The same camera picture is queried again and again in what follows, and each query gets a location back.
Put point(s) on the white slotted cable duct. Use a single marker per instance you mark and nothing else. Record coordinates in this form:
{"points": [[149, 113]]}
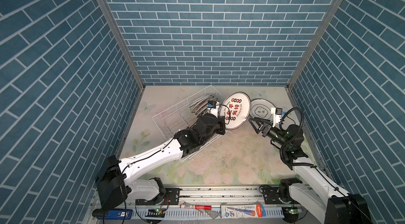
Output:
{"points": [[193, 214]]}

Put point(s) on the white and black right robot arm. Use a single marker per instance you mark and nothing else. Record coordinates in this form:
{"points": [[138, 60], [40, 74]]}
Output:
{"points": [[328, 202]]}

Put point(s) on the white plate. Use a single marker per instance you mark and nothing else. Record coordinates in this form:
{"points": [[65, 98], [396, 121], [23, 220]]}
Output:
{"points": [[195, 97], [200, 107], [211, 98], [261, 108], [236, 109]]}

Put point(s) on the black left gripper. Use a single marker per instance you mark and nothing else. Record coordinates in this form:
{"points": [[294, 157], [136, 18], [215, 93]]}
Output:
{"points": [[220, 123]]}

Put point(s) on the blue white red box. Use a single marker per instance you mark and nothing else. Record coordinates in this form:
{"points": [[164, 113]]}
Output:
{"points": [[243, 211]]}

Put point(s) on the blue black handheld device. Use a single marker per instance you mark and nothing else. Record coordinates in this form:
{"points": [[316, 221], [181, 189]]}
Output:
{"points": [[115, 214]]}

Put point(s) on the aluminium rail frame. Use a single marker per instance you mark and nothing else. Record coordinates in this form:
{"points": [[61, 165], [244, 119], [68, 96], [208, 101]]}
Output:
{"points": [[215, 196]]}

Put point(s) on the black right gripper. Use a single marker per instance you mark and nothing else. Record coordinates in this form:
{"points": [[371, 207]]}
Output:
{"points": [[267, 125]]}

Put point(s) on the small circuit board left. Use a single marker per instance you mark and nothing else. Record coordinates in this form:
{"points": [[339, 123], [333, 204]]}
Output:
{"points": [[156, 213]]}

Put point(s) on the white wire dish rack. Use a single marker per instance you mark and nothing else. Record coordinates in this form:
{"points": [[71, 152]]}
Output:
{"points": [[177, 119]]}

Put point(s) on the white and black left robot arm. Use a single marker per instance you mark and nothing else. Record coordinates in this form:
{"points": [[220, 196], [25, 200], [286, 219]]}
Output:
{"points": [[119, 179]]}

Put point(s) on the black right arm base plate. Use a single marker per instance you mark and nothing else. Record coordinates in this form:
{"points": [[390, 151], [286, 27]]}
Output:
{"points": [[271, 196]]}

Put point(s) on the small circuit board right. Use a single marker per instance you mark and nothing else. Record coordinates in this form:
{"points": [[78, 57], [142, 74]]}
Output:
{"points": [[293, 210]]}

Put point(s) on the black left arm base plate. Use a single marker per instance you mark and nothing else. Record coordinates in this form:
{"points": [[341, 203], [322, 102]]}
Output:
{"points": [[171, 197]]}

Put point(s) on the small circuit board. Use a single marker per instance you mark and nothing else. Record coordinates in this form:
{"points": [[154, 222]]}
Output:
{"points": [[293, 210], [156, 213]]}

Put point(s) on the red marker pen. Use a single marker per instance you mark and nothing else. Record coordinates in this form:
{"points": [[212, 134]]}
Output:
{"points": [[197, 207]]}

